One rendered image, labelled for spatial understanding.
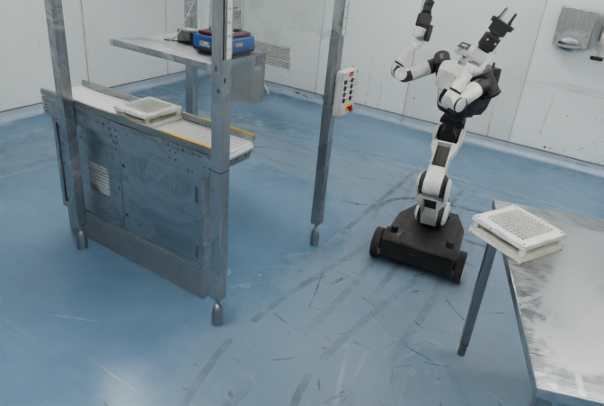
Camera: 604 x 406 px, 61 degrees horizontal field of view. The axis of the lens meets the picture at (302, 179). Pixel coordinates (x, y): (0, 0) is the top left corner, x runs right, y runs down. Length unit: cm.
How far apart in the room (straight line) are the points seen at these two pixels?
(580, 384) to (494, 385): 121
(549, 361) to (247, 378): 140
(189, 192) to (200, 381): 90
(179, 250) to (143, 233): 28
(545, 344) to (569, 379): 13
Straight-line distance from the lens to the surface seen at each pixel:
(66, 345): 280
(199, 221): 266
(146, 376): 257
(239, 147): 248
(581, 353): 170
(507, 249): 201
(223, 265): 255
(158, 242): 299
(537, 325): 173
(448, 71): 313
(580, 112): 561
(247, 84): 241
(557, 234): 212
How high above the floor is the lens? 185
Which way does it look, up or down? 25 degrees down
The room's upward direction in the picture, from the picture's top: 5 degrees clockwise
